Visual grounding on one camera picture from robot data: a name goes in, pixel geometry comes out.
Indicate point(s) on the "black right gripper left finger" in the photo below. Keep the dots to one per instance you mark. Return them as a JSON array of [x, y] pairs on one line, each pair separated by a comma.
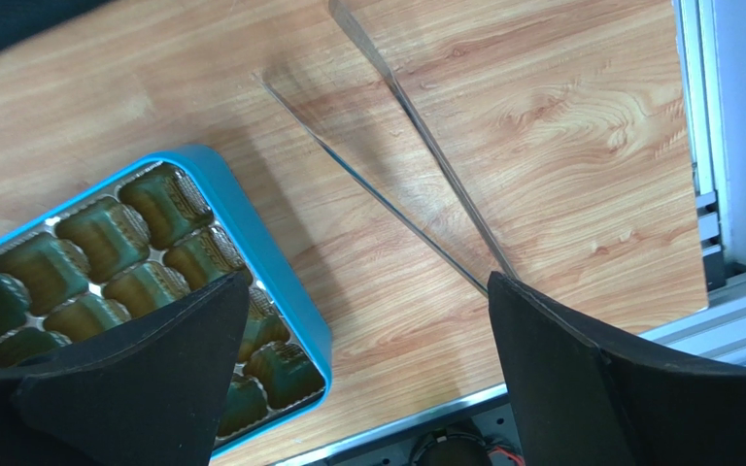
[[148, 392]]

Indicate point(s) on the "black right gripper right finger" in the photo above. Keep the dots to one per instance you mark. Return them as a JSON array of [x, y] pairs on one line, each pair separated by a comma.
[[584, 392]]

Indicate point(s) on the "blue chocolate tin box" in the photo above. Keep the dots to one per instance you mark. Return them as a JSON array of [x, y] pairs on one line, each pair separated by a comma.
[[152, 233]]

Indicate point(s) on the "metal serving tongs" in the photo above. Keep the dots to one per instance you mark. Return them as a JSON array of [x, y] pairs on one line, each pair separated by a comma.
[[376, 134]]

